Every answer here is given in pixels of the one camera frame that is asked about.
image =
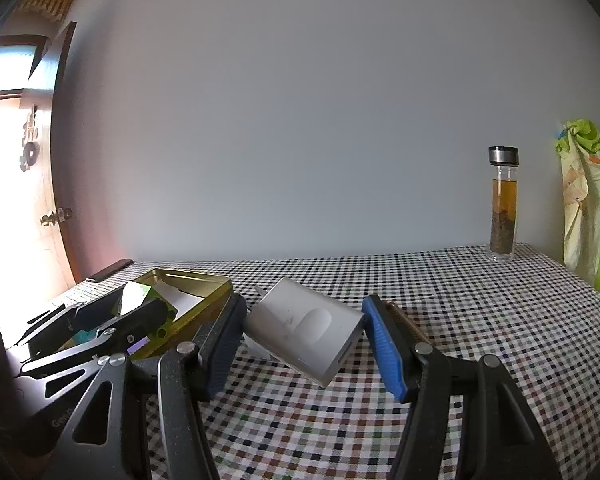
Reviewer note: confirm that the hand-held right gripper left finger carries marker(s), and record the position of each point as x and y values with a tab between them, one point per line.
225	350

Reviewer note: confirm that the wooden door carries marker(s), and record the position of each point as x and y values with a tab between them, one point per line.
25	240

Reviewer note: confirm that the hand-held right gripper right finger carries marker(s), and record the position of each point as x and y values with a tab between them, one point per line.
385	355

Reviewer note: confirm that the checkered tablecloth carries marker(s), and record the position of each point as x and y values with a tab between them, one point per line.
330	410

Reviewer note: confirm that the black remote on table edge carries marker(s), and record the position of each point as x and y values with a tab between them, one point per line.
109	270

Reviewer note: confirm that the gold tin box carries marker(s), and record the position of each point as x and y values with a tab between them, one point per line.
195	317

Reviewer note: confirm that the glass tea bottle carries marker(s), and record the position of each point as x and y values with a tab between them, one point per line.
503	210

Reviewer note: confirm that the white paper sheet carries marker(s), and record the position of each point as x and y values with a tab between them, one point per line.
185	302

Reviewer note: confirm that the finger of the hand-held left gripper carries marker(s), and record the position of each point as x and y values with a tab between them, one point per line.
95	306
140	320

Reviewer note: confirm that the dark door ornament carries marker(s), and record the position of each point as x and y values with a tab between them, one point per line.
29	152

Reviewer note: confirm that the printed green blanket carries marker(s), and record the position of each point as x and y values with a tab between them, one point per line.
585	200

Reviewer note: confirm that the yellow fringed valance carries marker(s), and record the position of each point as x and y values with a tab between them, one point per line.
47	5

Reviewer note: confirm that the white charger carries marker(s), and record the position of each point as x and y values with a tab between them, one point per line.
305	330

